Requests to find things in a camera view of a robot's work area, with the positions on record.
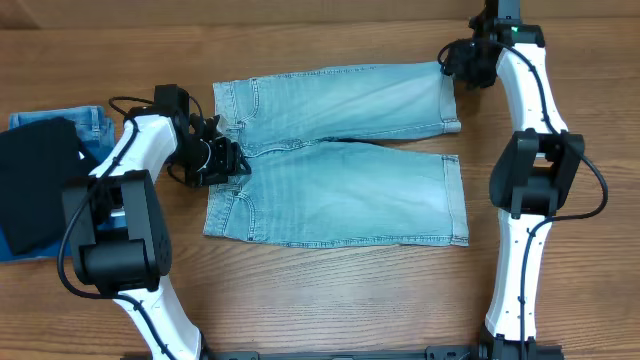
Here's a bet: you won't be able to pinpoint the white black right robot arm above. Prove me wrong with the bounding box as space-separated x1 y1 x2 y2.
438 0 584 359

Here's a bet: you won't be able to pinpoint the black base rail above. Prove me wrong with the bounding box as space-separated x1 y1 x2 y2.
122 342 565 360

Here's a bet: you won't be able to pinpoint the folded blue jeans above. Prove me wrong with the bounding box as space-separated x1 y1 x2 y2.
9 105 115 158

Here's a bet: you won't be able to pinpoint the light blue denim shorts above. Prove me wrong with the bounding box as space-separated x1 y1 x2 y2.
203 62 469 248

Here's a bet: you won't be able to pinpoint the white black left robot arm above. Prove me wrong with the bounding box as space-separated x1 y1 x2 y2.
57 84 251 359

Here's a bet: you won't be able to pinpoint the dark blue folded garment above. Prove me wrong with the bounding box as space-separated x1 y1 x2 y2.
1 145 114 263

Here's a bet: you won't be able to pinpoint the black folded garment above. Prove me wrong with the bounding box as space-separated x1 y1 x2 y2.
1 117 98 255

